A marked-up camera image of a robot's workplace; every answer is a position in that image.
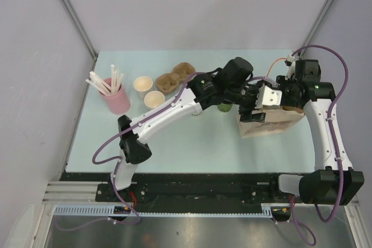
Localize pink straw holder cup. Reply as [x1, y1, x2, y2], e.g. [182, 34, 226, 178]
[99, 83, 131, 115]

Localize cardboard cup carrier stack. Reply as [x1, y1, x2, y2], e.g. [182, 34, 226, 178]
[155, 62, 196, 95]

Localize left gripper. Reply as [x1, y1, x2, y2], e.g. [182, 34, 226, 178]
[225, 79, 270, 123]

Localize green cup stack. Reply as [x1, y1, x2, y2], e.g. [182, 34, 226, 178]
[144, 91, 165, 110]

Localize white paper cup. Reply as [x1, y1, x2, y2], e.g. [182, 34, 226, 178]
[191, 111, 203, 117]

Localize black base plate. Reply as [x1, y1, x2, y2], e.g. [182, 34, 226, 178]
[95, 172, 303, 204]

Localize white cable duct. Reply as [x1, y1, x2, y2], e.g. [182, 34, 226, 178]
[54, 204, 273, 218]

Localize green paper cup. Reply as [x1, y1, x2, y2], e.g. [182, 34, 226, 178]
[217, 103, 233, 113]

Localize aluminium rail frame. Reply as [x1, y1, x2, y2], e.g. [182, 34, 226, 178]
[42, 181, 99, 204]

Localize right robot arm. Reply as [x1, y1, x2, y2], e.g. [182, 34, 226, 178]
[268, 59, 364, 206]

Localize white wrapped straws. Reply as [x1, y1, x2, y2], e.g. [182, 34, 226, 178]
[85, 64, 124, 97]

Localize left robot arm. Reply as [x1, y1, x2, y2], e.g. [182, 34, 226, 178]
[108, 57, 257, 202]

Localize paper takeout bag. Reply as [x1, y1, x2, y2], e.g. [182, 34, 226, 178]
[237, 57, 305, 139]

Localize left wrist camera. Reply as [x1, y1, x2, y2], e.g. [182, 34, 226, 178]
[255, 85, 282, 109]

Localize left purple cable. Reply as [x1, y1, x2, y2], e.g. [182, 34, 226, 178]
[55, 72, 276, 231]

